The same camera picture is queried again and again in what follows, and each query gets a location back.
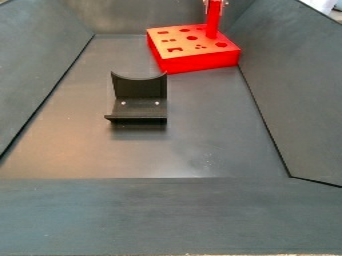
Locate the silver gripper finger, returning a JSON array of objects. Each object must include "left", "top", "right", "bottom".
[
  {"left": 203, "top": 0, "right": 210, "bottom": 14},
  {"left": 222, "top": 0, "right": 230, "bottom": 7}
]

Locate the red star prism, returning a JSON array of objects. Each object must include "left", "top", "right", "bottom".
[{"left": 206, "top": 0, "right": 222, "bottom": 39}]

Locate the black curved fixture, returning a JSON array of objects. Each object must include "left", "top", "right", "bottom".
[{"left": 104, "top": 73, "right": 167, "bottom": 122}]

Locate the red shape sorter block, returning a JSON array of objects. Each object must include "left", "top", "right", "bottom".
[{"left": 147, "top": 24, "right": 240, "bottom": 74}]

